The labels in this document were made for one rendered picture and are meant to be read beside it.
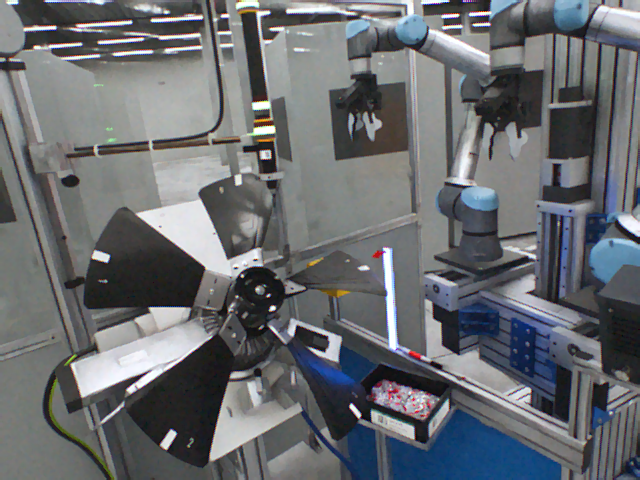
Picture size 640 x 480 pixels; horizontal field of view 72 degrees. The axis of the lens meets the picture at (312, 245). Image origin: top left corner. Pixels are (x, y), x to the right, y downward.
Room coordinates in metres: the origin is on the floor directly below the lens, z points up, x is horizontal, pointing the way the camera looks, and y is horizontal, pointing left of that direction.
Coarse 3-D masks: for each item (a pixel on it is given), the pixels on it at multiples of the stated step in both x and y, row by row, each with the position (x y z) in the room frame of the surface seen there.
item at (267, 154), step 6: (264, 144) 0.99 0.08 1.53; (270, 144) 0.99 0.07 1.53; (264, 150) 0.99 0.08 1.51; (270, 150) 0.99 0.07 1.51; (264, 156) 0.99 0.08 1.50; (270, 156) 0.99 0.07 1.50; (264, 162) 0.99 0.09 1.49; (270, 162) 0.99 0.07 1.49; (264, 168) 1.00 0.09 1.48; (270, 168) 0.99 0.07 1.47; (276, 168) 1.00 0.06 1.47; (270, 180) 1.00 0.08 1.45; (276, 180) 1.01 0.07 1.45; (270, 186) 1.00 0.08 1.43; (276, 186) 1.00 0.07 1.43
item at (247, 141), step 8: (240, 136) 1.01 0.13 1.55; (248, 136) 1.01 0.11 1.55; (248, 144) 1.01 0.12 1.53; (256, 144) 1.01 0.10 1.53; (248, 152) 1.00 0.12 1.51; (256, 152) 1.00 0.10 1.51; (256, 160) 1.00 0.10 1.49; (256, 168) 1.00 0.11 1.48; (256, 176) 0.99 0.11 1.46; (264, 176) 0.98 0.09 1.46; (272, 176) 0.97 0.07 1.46; (280, 176) 0.98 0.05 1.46
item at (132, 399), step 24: (216, 336) 0.83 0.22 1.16; (192, 360) 0.77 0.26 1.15; (216, 360) 0.82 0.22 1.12; (168, 384) 0.73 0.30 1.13; (192, 384) 0.76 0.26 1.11; (216, 384) 0.80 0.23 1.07; (144, 408) 0.68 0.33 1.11; (168, 408) 0.71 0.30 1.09; (192, 408) 0.74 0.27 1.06; (216, 408) 0.79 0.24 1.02; (144, 432) 0.67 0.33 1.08; (168, 432) 0.69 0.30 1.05; (192, 432) 0.72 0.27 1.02; (192, 456) 0.71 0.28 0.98
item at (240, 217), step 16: (208, 192) 1.17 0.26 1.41; (240, 192) 1.15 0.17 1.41; (256, 192) 1.13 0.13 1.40; (208, 208) 1.15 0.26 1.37; (224, 208) 1.13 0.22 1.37; (240, 208) 1.11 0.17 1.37; (256, 208) 1.10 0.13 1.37; (272, 208) 1.09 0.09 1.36; (224, 224) 1.10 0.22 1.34; (240, 224) 1.08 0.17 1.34; (256, 224) 1.07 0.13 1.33; (224, 240) 1.08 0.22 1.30; (240, 240) 1.06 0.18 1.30; (256, 240) 1.04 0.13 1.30
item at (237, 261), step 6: (246, 252) 1.03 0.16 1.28; (252, 252) 1.03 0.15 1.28; (258, 252) 1.02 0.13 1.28; (234, 258) 1.04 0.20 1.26; (240, 258) 1.04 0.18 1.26; (246, 258) 1.03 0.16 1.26; (252, 258) 1.02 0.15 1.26; (258, 258) 1.01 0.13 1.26; (234, 264) 1.03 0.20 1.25; (240, 264) 1.03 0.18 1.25; (252, 264) 1.01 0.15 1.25; (258, 264) 1.00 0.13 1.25; (234, 270) 1.02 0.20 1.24; (240, 270) 1.02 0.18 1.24; (234, 276) 1.01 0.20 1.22
